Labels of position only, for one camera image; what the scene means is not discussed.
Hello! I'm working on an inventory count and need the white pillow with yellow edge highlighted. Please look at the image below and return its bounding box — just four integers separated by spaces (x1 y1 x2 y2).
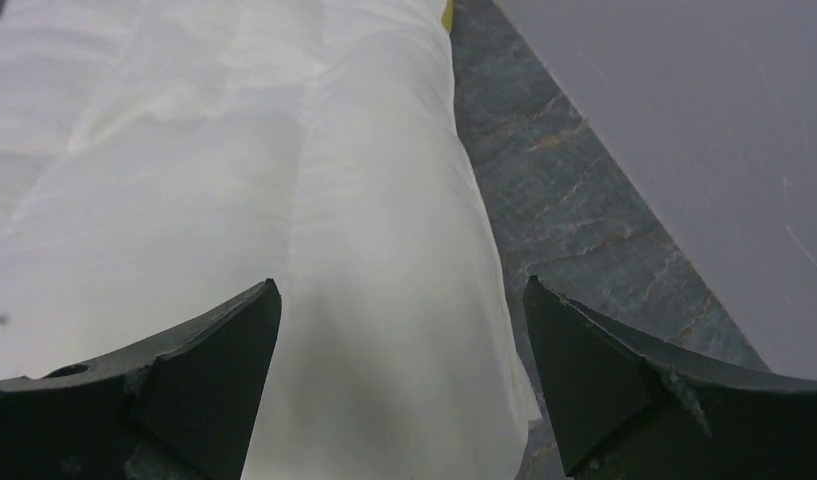
0 1 540 479

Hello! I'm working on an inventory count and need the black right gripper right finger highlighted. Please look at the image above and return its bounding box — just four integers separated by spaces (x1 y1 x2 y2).
523 278 817 480

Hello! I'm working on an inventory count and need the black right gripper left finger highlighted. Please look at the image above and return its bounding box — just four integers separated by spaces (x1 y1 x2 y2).
0 280 282 479

